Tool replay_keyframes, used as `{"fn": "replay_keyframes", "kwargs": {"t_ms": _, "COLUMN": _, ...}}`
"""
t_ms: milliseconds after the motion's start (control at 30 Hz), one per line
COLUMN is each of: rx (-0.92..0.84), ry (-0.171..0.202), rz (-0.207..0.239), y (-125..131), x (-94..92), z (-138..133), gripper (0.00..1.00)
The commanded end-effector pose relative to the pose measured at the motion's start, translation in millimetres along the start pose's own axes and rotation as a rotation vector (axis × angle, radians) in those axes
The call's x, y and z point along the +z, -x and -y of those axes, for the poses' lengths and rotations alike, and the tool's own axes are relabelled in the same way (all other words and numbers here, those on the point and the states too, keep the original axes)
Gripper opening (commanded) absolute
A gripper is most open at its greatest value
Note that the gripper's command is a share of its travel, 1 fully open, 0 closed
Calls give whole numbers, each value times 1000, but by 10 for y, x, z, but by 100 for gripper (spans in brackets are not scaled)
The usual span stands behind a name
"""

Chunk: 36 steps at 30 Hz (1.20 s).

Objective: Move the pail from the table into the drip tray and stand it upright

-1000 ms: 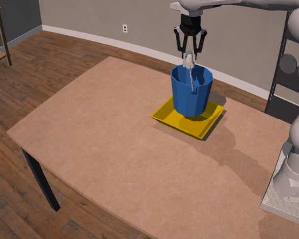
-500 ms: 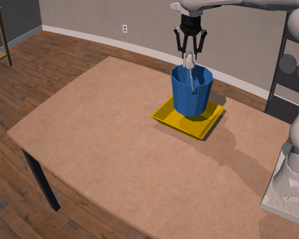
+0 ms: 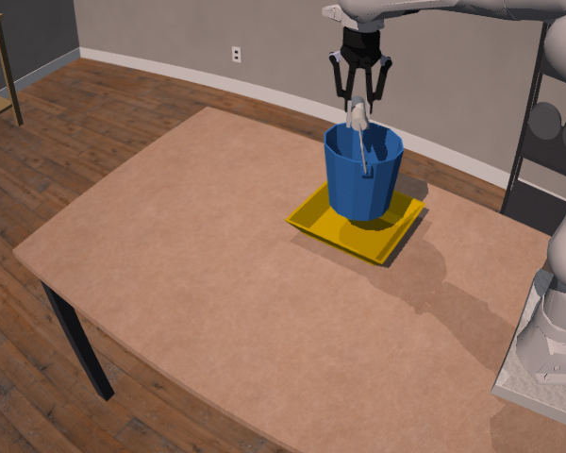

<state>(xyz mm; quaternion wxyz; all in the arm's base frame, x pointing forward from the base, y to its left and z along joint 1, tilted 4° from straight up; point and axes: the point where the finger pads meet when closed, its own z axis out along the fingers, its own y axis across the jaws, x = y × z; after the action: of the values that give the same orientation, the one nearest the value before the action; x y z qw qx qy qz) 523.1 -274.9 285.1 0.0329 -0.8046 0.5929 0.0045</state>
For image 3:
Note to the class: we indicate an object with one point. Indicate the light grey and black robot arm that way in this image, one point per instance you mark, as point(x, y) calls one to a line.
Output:
point(541, 346)

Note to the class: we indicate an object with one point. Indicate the yellow shallow tray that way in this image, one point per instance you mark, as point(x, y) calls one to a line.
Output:
point(376, 238)

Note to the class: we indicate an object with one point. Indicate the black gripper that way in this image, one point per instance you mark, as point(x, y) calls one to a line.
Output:
point(364, 58)

